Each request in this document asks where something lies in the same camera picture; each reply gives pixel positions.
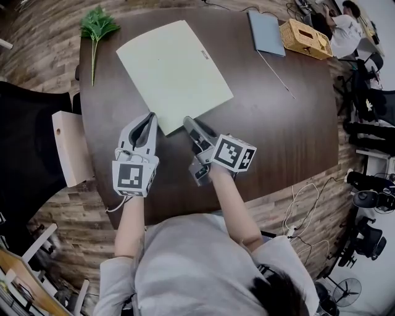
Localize white table frame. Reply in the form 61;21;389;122
23;223;59;263

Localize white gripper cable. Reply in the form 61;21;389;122
106;196;128;214

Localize light wooden box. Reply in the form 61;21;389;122
51;110;94;188

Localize green leaf sprig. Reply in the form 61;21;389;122
79;5;122;87

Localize woven yellow tissue box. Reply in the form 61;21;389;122
279;18;335;60

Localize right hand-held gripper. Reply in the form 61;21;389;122
183;116;257;188

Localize light wooden desk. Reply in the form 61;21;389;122
0;246;73;316

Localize black standing fan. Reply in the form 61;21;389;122
331;277;362;308

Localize thin white stick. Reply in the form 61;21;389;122
257;50;296;100

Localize person's left forearm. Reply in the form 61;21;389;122
114;194;146;259

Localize black mesh office chair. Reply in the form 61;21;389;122
0;64;83;257

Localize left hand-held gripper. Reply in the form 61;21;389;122
111;111;160;198

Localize black chair with draped jacket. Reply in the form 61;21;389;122
338;52;395;124

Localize person's right forearm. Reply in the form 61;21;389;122
209;162;264;252

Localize person's grey t-shirt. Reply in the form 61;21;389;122
92;212;319;316

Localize grey-blue notebook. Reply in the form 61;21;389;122
247;9;287;58

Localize white table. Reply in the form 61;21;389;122
356;149;395;173

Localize white floor cable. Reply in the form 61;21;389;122
282;181;331;266

